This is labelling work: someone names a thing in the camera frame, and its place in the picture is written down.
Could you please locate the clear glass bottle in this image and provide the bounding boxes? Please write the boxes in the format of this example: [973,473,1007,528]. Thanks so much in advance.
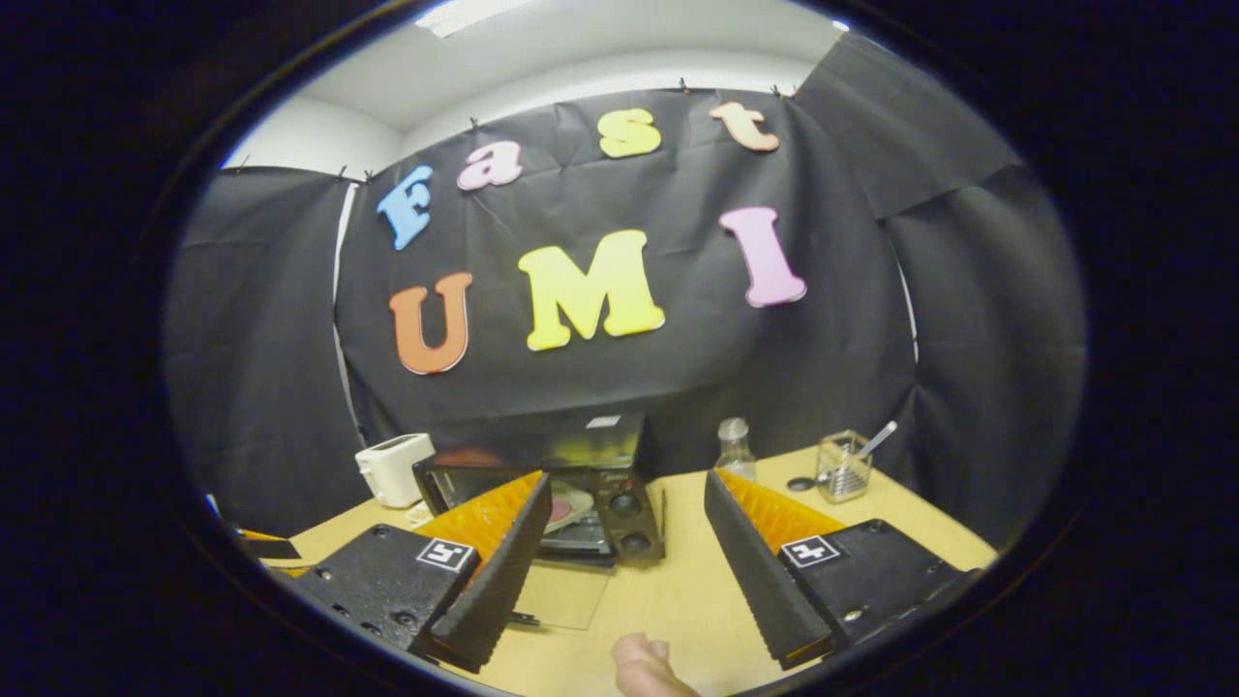
[714,417,758,483]

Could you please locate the white toaster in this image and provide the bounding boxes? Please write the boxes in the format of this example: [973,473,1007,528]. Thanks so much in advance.
[354,433,437,509]

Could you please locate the white plate with pink food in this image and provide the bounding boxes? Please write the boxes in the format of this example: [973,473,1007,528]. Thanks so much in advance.
[547,484,596,533]

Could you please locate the black electric oven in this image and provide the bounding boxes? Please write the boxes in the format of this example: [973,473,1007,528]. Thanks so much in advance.
[412,411,669,630]

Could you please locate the row of black cloth clips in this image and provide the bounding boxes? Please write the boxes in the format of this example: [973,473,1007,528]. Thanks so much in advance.
[232,77,800,185]

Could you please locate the wire utensil holder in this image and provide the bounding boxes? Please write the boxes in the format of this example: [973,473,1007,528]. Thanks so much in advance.
[816,430,873,504]

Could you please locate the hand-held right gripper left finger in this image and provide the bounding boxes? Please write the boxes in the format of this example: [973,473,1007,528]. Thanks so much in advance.
[276,471,554,674]

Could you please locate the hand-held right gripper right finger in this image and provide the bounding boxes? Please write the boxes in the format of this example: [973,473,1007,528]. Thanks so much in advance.
[704,469,979,671]

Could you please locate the black backdrop cloth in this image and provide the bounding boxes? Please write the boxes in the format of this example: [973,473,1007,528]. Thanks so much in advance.
[165,29,1085,553]

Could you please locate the metal spoon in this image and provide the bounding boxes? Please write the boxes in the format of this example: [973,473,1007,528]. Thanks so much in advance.
[852,420,898,461]

